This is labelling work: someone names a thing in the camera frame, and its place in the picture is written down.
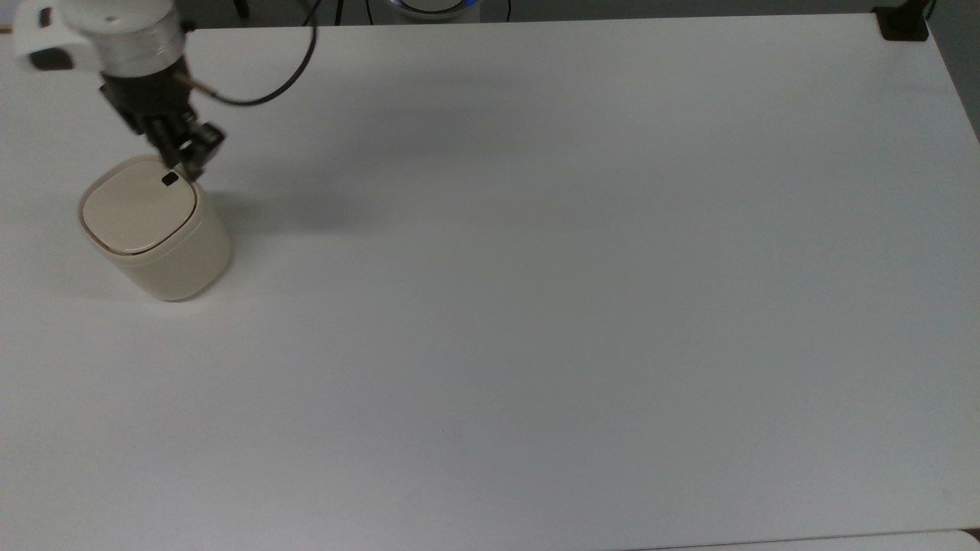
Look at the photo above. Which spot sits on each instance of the cream trash bin lid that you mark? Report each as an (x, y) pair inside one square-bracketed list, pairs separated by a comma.
[(134, 210)]

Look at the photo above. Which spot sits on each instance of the black table clamp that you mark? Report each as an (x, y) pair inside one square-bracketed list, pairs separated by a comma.
[(903, 23)]

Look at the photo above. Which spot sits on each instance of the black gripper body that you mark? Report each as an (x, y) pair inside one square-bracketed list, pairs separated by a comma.
[(145, 96)]

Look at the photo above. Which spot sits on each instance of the cream plastic trash bin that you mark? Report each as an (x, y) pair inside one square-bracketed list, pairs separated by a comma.
[(180, 260)]

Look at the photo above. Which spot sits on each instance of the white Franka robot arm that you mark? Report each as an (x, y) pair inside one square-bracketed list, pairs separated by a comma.
[(115, 34)]

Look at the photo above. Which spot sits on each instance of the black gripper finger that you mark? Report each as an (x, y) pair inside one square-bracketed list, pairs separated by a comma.
[(203, 145), (167, 145)]

